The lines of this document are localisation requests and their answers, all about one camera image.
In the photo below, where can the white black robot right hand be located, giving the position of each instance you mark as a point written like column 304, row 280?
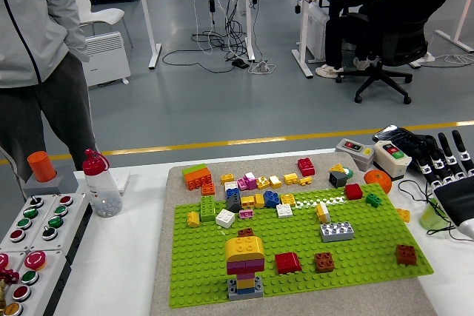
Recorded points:
column 455, row 201

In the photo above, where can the yellow arched brick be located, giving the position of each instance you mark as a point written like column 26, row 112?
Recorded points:
column 244, row 249

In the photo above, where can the small yellow brick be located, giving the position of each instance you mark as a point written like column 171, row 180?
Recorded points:
column 287, row 199
column 291, row 178
column 275, row 181
column 403, row 214
column 258, row 200
column 193, row 219
column 247, row 201
column 227, row 178
column 263, row 182
column 245, row 284

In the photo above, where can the brown square brick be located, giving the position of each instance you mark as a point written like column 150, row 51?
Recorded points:
column 405, row 255
column 245, row 232
column 324, row 262

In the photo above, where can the small green brick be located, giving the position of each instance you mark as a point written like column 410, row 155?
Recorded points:
column 373, row 200

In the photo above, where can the red square brick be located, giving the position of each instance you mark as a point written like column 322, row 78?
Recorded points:
column 306, row 166
column 353, row 191

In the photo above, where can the green and white brick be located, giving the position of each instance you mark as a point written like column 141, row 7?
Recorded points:
column 348, row 173

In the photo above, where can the dark grey cube brick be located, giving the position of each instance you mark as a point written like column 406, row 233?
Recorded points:
column 337, row 179

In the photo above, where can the yellow triangular brick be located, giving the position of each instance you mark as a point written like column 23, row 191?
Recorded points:
column 337, row 168

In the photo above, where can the light grey long brick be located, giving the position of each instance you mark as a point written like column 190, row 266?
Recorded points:
column 336, row 231

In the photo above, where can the yellow and white brick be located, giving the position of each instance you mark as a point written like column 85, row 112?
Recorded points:
column 322, row 212

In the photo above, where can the tiny yellow brick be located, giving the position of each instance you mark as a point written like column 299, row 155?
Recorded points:
column 305, row 181

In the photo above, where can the white square brick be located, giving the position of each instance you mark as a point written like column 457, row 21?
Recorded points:
column 230, row 185
column 284, row 211
column 225, row 218

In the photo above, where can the red sloped brick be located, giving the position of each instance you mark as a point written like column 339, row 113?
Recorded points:
column 288, row 262

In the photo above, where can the magenta tall brick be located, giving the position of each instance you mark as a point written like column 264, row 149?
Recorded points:
column 250, row 180

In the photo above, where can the flat pink brick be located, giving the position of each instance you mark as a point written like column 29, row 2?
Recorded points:
column 246, row 214

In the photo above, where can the pink square brick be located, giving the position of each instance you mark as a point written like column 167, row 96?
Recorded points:
column 254, row 266

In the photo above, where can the light pink brick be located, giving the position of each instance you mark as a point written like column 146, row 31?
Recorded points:
column 241, row 184

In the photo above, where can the dark grey sloped brick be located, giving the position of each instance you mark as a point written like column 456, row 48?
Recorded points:
column 234, row 204

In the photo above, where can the small pink brick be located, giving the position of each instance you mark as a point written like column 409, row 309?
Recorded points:
column 245, row 277

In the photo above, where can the small blue brick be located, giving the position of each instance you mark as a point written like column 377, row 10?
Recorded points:
column 246, row 291

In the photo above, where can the magenta square brick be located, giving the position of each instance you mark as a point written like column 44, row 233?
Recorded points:
column 236, row 268

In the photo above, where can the grey base brick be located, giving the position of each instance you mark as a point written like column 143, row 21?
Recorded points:
column 244, row 296

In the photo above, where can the small orange brick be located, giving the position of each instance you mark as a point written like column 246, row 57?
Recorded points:
column 208, row 189

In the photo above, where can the tall green brick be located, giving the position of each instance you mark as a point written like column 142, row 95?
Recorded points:
column 207, row 208

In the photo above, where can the large orange brick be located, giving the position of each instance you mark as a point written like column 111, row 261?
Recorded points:
column 198, row 180

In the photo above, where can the light green flat brick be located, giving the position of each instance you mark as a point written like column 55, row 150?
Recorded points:
column 193, row 169

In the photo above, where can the green studded baseplate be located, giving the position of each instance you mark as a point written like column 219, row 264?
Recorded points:
column 192, row 257

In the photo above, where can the translucent green cup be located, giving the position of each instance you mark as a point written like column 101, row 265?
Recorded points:
column 431, row 218

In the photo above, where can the orange fruit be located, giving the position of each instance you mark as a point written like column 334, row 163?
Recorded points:
column 377, row 180

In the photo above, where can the white floor power strip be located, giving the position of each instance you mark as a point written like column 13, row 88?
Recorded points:
column 427, row 58
column 263, row 68

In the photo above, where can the black office chair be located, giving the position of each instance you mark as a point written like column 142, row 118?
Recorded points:
column 392, row 46

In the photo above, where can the white panel under desk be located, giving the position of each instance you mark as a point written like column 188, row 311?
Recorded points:
column 318, row 35

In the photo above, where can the grey-brown table mat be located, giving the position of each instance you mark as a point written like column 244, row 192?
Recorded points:
column 163, row 257

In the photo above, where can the clear bottle with red cap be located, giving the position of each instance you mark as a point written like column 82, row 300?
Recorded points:
column 101, row 190

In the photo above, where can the white panel heater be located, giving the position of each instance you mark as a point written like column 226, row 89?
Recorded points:
column 107, row 57

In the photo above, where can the grey pushbutton control box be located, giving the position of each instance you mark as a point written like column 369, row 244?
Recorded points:
column 64, row 216
column 37, row 216

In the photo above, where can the grey holder block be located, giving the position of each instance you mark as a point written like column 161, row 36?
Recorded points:
column 64, row 183

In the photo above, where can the white plastic chair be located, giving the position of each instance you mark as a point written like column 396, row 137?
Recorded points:
column 100, row 16

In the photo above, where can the orange cylinder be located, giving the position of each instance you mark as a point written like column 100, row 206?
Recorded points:
column 41, row 166

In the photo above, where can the grey emergency-stop control box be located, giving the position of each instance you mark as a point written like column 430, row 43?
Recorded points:
column 15, row 257
column 40, row 286

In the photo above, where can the standing person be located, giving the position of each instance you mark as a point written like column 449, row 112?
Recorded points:
column 33, row 16

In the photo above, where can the brass fitting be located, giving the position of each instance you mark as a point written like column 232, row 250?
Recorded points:
column 2, row 294

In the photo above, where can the beige two-button switch box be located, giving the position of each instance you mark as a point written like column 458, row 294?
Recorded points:
column 392, row 160

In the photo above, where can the grey two-button switch box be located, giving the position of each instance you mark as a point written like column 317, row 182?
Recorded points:
column 353, row 153

